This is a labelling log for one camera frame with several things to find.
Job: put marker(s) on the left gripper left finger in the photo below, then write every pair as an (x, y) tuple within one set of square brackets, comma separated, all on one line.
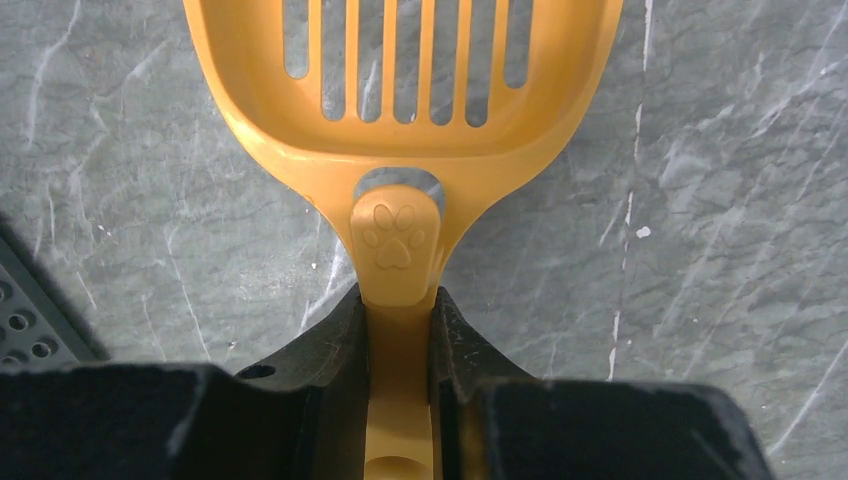
[(299, 413)]

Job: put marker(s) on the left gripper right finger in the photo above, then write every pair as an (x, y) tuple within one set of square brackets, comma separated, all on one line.
[(493, 420)]

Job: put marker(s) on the yellow slotted scoop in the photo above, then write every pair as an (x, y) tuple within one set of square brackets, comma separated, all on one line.
[(400, 194)]

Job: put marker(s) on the black perforated plate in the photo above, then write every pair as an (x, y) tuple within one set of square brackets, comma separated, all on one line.
[(35, 334)]

